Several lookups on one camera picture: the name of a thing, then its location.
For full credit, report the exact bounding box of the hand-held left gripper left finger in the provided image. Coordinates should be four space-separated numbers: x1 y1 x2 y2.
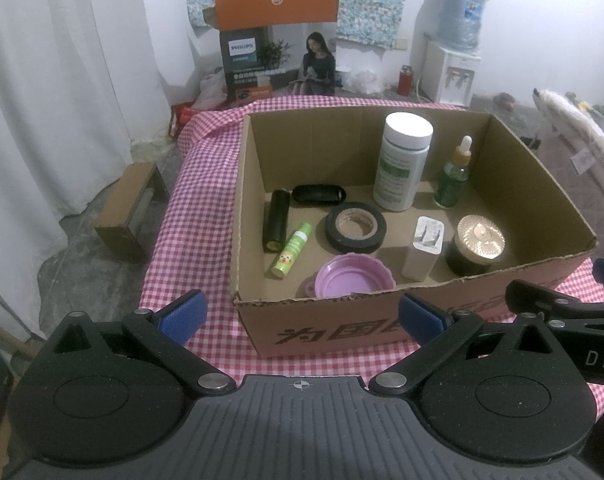
42 289 237 396

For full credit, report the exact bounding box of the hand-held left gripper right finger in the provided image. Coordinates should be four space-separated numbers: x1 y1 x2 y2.
369 292 565 396

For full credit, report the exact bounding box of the white plug charger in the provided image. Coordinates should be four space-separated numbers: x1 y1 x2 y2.
402 216 447 282

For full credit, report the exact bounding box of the green glue stick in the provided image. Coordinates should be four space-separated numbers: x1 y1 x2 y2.
270 222 314 280

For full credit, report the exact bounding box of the green dropper bottle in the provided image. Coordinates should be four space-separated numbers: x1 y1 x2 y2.
434 135 472 209

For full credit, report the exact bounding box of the black flashlight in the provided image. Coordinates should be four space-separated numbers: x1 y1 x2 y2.
262 189 290 254

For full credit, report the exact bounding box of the brown cardboard box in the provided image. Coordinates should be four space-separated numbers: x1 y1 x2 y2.
231 105 598 360

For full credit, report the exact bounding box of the pink plastic lid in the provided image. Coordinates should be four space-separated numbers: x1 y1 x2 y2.
304 253 397 301

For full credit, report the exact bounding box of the gold-topped candle tin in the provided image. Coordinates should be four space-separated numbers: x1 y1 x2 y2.
445 214 506 277

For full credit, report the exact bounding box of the black tape roll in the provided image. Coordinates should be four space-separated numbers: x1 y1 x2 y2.
326 201 387 255

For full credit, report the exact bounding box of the red checked tablecloth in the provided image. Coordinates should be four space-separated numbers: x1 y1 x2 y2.
138 95 604 401

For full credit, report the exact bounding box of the small wooden stool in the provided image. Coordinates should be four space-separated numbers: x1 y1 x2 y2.
94 161 171 263

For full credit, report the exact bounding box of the white pill bottle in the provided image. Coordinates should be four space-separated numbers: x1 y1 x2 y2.
373 112 434 212

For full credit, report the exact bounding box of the black oval case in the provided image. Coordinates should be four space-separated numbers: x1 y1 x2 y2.
291 183 347 206

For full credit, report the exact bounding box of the white plastic bag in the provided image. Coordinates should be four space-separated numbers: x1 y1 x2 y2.
197 67 233 111

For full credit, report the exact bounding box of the clear plastic bag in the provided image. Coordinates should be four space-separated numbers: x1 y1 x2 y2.
352 70 383 95

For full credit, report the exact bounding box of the white water dispenser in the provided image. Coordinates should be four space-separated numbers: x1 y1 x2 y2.
422 40 482 107

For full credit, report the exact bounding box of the white curtain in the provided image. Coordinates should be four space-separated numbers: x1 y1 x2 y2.
0 0 195 341

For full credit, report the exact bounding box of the orange and black product box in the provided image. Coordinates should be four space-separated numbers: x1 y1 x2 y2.
202 0 343 108

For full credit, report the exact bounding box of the floral wall cloth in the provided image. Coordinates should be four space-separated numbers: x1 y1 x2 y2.
184 0 427 50

